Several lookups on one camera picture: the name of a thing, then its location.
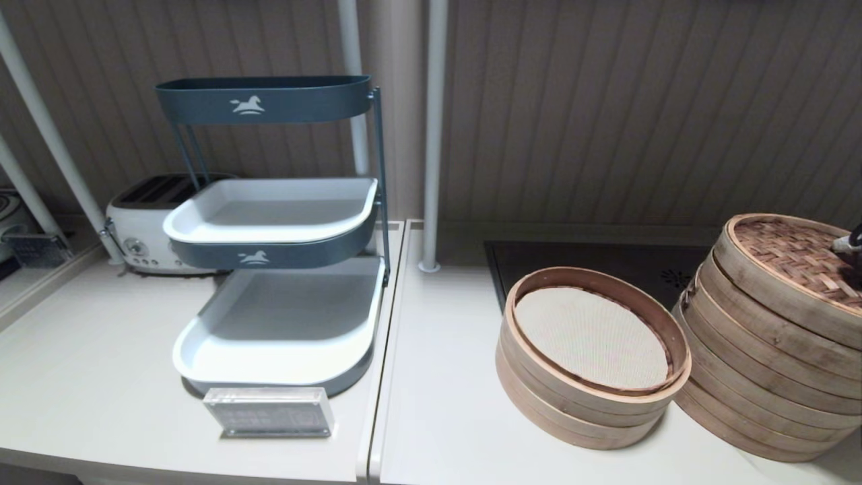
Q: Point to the small white rack tray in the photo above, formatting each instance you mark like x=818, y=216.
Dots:
x=283, y=210

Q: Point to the round white appliance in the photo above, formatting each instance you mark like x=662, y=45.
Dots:
x=8, y=215

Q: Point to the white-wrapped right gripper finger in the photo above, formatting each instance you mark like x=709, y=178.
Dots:
x=847, y=246

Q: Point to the clear acrylic warning sign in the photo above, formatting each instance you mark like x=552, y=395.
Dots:
x=269, y=412

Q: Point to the black induction cooktop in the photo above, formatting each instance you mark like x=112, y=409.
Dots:
x=572, y=256

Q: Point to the white metal pole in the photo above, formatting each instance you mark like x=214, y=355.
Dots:
x=351, y=54
x=27, y=192
x=434, y=135
x=40, y=114

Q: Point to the dark teal three-tier rack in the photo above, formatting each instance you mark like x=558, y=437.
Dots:
x=303, y=101

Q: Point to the dark acrylic sign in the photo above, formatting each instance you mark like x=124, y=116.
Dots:
x=37, y=250

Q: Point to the white retro toaster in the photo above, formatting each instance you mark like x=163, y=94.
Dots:
x=135, y=222

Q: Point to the large white rack tray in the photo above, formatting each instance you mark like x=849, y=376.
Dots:
x=269, y=364

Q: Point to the white steamer liner cloth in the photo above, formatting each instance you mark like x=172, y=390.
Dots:
x=592, y=337

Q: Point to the bamboo steamer basket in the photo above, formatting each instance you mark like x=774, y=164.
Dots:
x=741, y=369
x=741, y=426
x=532, y=377
x=545, y=421

